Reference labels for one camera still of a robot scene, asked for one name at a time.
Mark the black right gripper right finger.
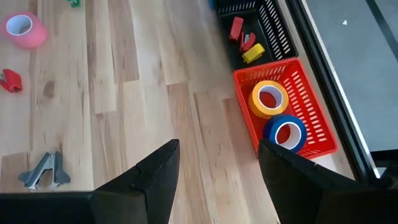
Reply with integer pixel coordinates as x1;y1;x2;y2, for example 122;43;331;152
258;139;358;224

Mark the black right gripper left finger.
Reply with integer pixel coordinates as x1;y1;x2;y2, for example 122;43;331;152
95;139;181;224

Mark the blue tape roll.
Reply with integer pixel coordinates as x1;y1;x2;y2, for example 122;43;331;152
262;114;308;154

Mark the yellow tape roll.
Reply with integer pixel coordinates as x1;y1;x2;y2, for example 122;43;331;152
248;80;290;119

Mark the yellow block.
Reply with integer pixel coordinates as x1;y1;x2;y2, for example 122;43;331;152
241;43;266;65

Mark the red mini stapler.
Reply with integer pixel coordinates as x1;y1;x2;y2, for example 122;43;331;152
239;32;257;53
0;68;23;93

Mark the red cylinder block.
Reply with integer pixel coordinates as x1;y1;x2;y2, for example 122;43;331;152
229;16;244;43

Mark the pink tape roll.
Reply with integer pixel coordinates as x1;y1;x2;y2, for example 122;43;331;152
1;11;49;50

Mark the dark grey staple remover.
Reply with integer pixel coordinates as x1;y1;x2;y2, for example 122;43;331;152
17;151;72;191

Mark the red plastic basket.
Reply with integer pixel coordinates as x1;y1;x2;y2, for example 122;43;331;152
232;57;339;160

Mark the black plastic basket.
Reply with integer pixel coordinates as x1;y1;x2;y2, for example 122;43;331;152
214;0;299;72

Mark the black aluminium table frame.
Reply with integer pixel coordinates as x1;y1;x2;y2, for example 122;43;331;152
285;0;398;187

